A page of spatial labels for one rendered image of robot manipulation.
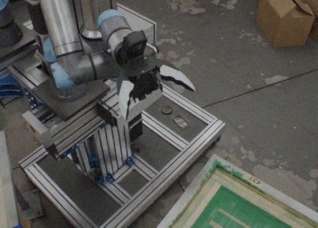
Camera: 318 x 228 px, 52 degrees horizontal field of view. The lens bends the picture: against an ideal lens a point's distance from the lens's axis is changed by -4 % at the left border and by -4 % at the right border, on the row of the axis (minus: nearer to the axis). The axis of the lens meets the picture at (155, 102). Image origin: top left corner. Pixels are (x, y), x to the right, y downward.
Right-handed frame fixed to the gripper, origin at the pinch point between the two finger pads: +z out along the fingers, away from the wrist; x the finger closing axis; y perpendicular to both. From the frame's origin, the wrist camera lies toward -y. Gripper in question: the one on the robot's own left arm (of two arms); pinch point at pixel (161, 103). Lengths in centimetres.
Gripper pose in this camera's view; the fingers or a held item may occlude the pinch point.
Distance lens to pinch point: 66.0
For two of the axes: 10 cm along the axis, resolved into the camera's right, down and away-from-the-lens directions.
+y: 1.2, 6.3, 7.6
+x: -9.1, 3.8, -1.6
